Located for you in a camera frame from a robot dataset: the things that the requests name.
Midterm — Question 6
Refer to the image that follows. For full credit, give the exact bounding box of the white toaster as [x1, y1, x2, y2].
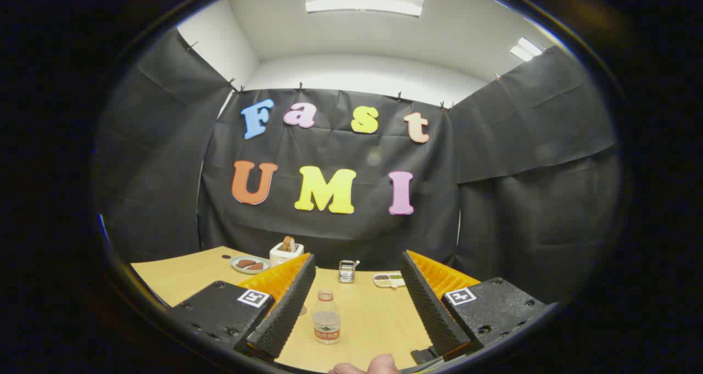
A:
[269, 242, 304, 267]

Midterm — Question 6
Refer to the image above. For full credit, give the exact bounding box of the white compartment tray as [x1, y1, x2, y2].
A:
[373, 273, 406, 289]

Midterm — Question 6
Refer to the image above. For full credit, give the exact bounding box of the clear plastic juice bottle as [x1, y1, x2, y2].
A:
[311, 289, 342, 345]

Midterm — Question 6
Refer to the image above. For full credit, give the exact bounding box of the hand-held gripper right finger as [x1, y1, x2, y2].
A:
[400, 250, 558, 364]

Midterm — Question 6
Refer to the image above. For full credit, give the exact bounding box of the small ceiling light panel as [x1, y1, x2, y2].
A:
[510, 37, 544, 63]

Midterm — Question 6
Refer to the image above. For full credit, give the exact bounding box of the pale green plate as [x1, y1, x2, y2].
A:
[230, 255, 271, 275]

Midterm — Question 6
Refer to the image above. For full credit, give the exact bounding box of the wooden table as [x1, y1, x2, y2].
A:
[131, 246, 484, 373]

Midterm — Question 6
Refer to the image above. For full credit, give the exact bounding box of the small metal wire rack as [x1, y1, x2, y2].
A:
[338, 260, 360, 284]

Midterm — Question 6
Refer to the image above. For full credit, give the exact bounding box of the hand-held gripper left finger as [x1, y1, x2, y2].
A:
[168, 252, 317, 362]

